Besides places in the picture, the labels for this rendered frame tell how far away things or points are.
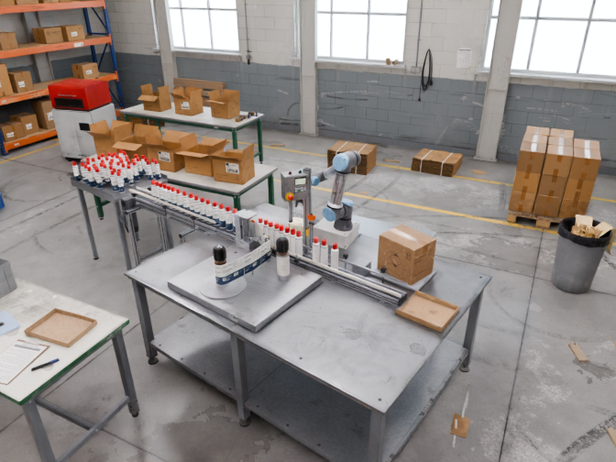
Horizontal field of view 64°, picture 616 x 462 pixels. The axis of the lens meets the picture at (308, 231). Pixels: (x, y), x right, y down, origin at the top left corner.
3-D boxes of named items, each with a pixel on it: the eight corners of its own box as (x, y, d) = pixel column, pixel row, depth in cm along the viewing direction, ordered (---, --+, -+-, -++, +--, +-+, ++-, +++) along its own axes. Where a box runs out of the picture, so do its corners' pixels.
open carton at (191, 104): (169, 115, 759) (165, 90, 742) (187, 109, 792) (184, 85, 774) (188, 118, 742) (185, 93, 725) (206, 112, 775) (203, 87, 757)
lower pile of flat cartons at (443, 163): (410, 170, 760) (411, 157, 750) (421, 159, 801) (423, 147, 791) (452, 178, 731) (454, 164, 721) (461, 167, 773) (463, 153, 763)
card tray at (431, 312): (395, 313, 306) (396, 309, 304) (414, 294, 324) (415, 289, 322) (441, 333, 290) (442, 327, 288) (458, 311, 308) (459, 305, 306)
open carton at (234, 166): (207, 183, 510) (203, 148, 493) (231, 168, 552) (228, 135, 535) (240, 189, 497) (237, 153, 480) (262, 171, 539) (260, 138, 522)
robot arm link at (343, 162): (344, 220, 376) (359, 154, 347) (331, 225, 366) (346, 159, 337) (333, 213, 382) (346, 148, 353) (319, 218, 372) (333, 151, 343)
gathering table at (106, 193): (89, 258, 531) (69, 177, 488) (137, 236, 575) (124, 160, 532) (129, 280, 492) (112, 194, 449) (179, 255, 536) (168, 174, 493)
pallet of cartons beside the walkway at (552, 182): (581, 235, 570) (602, 160, 529) (504, 222, 602) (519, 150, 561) (580, 196, 667) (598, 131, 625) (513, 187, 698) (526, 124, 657)
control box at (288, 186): (280, 196, 354) (280, 171, 345) (303, 193, 358) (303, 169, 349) (285, 202, 345) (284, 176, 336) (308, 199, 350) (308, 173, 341)
